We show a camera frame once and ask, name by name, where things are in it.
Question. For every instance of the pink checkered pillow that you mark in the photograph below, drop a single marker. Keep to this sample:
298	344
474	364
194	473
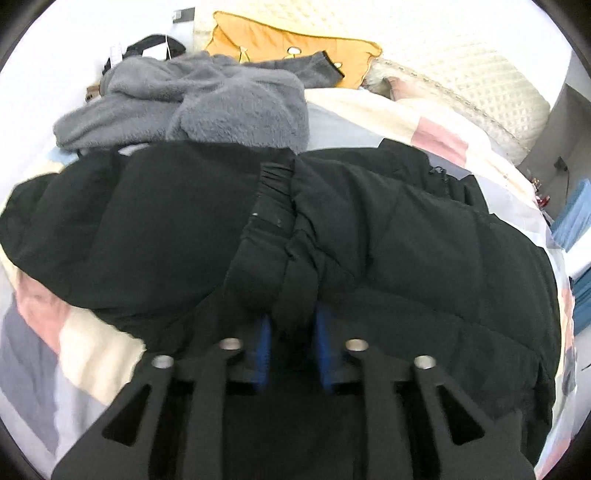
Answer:
401	87

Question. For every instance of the cream quilted headboard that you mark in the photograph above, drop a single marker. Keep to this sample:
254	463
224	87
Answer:
438	46

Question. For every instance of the blue towel on chair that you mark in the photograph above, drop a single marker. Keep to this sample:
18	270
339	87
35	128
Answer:
572	217

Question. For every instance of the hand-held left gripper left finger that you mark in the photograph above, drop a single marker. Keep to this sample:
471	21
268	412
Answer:
262	350

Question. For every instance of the yellow pillow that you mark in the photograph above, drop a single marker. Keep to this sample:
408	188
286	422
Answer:
277	41

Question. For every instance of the black socket on wardrobe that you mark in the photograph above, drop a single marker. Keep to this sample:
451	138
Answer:
562	164

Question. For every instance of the black puffer jacket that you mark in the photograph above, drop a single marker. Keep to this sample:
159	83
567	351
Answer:
392	230

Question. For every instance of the black bag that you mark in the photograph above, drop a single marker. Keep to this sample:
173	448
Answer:
147	46

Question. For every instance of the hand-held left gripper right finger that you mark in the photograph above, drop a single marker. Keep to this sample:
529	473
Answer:
323	350

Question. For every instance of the grey fleece robe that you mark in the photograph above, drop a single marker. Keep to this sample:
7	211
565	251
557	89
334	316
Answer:
207	101

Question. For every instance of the grey wall socket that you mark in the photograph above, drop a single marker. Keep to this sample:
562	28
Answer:
177	15

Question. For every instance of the group of cosmetic bottles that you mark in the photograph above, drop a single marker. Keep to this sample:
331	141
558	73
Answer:
541	194

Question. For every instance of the grey wardrobe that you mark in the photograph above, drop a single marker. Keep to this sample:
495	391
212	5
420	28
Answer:
572	120

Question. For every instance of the pastel checkered bed sheet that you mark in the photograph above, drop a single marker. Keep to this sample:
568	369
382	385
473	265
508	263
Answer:
369	120

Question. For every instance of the wooden nightstand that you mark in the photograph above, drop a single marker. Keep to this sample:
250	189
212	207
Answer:
93	91

